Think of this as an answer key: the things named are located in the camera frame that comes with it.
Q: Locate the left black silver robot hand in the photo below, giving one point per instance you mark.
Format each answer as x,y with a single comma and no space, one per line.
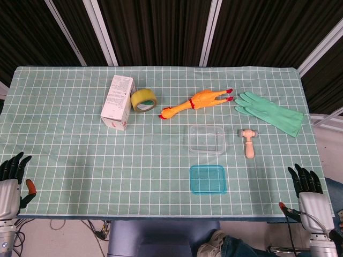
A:
8,198

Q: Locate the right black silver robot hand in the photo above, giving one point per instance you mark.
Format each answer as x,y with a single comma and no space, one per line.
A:
313,211

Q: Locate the blue container lid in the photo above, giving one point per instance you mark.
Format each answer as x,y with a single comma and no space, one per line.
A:
208,180

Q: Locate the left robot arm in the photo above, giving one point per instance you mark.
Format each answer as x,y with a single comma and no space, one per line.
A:
6,238

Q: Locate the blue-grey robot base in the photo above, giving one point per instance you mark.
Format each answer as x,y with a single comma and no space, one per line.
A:
150,235

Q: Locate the clear plastic container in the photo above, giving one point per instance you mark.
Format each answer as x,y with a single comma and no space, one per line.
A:
206,139

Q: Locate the white cardboard box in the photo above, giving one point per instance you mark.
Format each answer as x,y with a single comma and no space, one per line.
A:
116,103

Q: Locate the blue jeans leg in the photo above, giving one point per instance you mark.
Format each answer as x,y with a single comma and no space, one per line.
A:
335,195
241,247

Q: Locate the chrome metal bar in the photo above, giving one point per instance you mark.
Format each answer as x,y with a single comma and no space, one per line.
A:
281,249

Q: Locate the green checked tablecloth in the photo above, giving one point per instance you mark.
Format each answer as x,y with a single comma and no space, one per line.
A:
80,160

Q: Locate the wooden toy hammer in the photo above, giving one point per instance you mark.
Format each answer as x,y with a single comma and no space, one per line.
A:
249,147

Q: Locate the beige sneaker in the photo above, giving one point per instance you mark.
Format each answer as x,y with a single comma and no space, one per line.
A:
211,245

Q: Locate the green rubber glove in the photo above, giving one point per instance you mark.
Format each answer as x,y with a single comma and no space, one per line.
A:
270,112

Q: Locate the orange rubber chicken toy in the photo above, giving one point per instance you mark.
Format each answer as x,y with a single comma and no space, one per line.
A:
199,101

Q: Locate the yellow packing tape roll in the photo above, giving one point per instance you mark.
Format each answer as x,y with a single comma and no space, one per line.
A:
139,97

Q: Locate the black pleated curtain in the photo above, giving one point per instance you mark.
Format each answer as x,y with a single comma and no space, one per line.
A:
160,26

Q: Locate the wide white aluminium post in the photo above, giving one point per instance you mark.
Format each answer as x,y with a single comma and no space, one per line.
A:
101,32
210,32
321,49

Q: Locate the thin white aluminium post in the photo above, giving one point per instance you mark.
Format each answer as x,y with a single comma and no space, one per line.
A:
66,33

